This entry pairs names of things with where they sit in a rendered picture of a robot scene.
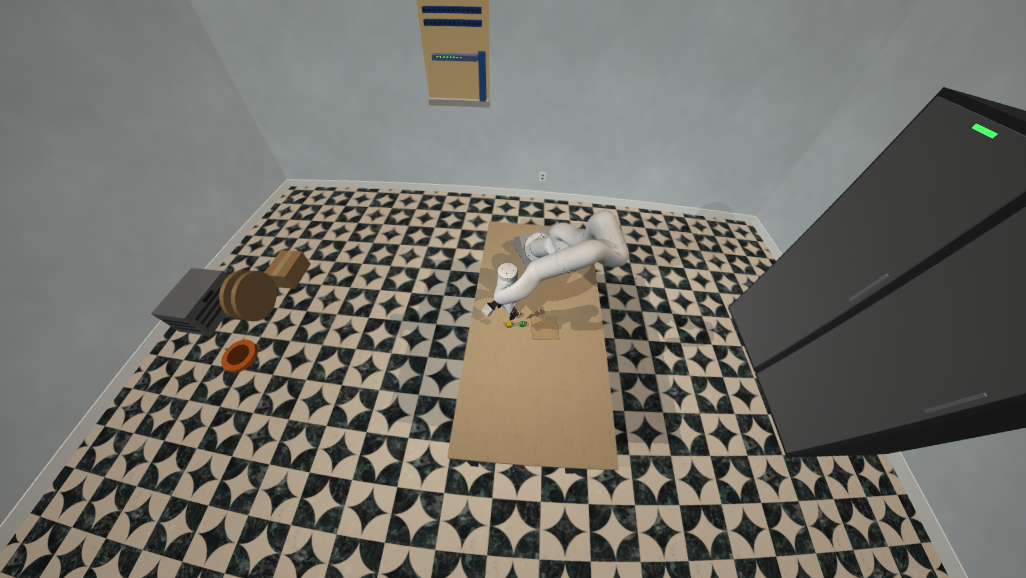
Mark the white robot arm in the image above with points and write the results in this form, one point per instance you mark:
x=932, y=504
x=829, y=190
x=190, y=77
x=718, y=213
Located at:
x=603, y=232

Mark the tan mat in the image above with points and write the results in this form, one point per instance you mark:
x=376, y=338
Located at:
x=544, y=327

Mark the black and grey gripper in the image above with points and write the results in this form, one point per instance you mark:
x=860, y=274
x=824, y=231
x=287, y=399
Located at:
x=510, y=308

